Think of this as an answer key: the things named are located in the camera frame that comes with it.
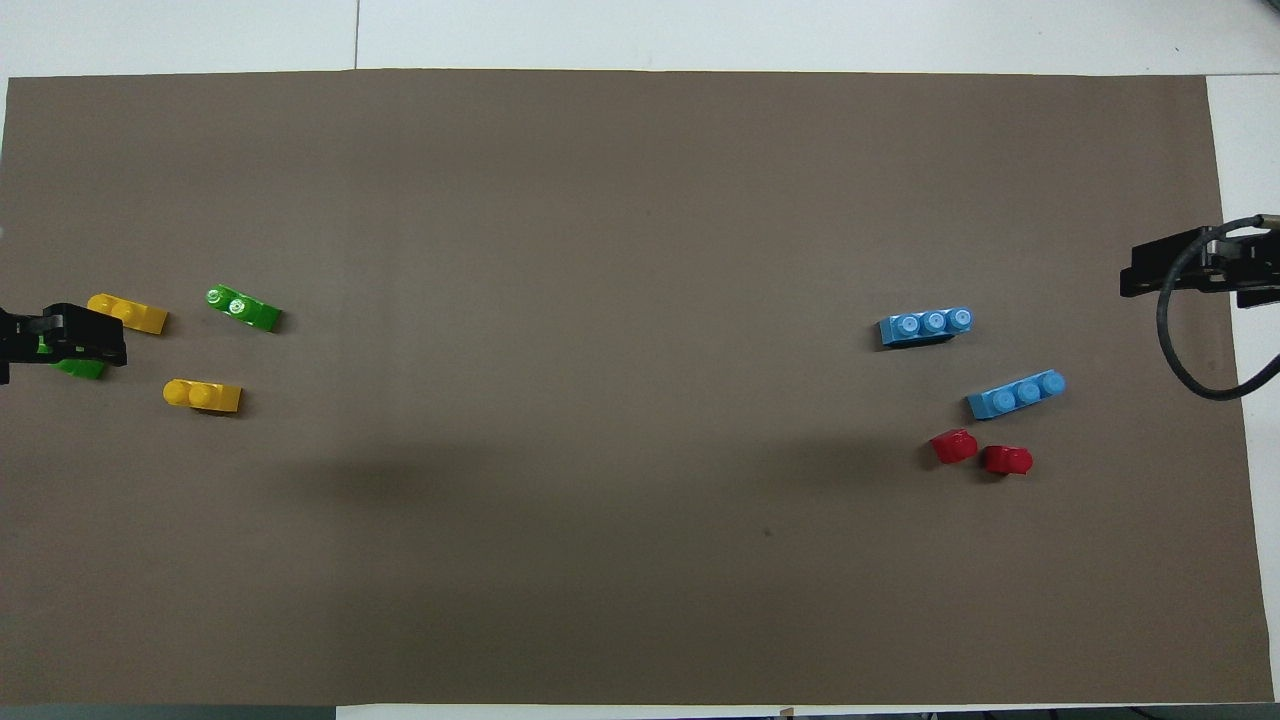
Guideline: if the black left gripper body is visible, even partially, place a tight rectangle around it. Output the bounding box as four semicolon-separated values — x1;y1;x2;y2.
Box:
0;302;129;387

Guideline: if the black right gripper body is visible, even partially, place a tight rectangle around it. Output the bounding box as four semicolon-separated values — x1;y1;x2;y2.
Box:
1118;224;1280;310

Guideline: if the green two-stud toy block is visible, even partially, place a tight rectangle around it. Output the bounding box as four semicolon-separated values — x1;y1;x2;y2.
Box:
204;284;283;335
36;336;109;384

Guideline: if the blue three-stud toy block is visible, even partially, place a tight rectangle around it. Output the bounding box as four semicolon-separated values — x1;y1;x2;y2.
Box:
965;369;1067;421
877;305;975;350

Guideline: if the yellow two-stud toy block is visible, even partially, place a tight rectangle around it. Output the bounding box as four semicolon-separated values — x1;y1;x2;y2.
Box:
86;293;169;335
163;378;243;414

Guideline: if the brown table mat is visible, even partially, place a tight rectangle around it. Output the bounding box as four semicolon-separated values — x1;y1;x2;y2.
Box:
0;68;1275;707

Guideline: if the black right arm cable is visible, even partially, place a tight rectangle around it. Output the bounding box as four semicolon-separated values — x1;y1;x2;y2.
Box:
1157;214;1280;403

